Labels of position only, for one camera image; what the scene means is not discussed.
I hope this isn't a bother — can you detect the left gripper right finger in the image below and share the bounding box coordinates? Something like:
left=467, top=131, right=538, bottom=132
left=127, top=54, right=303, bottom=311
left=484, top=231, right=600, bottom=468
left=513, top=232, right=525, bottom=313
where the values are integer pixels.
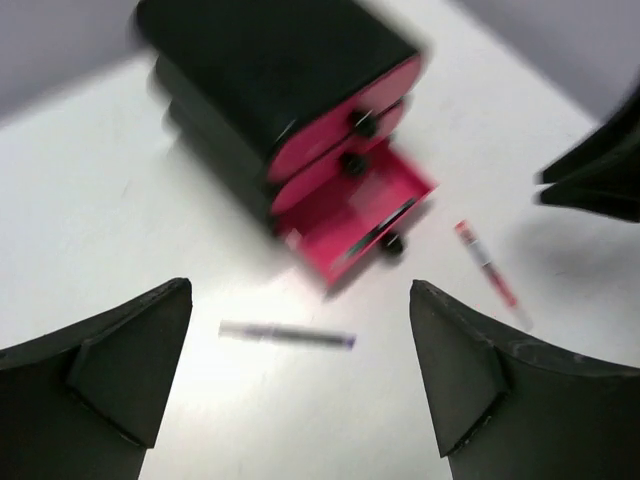
left=409, top=280, right=639, bottom=479

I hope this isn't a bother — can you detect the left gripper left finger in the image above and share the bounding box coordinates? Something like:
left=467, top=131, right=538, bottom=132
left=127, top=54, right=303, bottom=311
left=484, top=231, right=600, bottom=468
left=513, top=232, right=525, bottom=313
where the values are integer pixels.
left=1, top=278, right=192, bottom=479

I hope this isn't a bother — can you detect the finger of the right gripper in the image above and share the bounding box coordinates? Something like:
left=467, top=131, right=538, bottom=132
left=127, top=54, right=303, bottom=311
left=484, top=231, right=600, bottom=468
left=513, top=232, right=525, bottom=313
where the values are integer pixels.
left=537, top=89, right=639, bottom=220

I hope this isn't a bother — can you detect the red pen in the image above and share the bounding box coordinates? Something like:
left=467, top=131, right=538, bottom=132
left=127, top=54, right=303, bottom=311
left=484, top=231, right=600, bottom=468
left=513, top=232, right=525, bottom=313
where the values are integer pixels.
left=454, top=220, right=534, bottom=332

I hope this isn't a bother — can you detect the purple pen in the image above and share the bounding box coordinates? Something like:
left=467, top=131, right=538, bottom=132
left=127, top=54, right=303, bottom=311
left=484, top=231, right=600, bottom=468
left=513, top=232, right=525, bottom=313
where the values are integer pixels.
left=218, top=322, right=356, bottom=349

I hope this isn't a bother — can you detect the pink drawer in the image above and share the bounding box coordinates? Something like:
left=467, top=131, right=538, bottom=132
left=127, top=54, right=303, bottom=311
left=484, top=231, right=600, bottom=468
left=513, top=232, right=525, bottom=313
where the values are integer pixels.
left=270, top=100, right=405, bottom=215
left=277, top=140, right=435, bottom=287
left=266, top=53, right=423, bottom=183

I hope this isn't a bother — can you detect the pink bottom drawer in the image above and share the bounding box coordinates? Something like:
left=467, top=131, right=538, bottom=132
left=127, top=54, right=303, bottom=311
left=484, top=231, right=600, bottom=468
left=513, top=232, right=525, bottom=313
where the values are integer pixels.
left=277, top=140, right=435, bottom=287

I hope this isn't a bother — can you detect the pink top drawer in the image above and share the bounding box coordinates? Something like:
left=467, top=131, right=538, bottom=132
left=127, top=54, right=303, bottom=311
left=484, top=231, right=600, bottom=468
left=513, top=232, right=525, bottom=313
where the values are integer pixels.
left=266, top=53, right=423, bottom=183

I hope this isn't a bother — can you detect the black drawer cabinet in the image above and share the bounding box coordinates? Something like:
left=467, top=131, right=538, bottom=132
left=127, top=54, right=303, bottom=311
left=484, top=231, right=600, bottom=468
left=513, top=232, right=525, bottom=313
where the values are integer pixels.
left=134, top=0, right=422, bottom=238

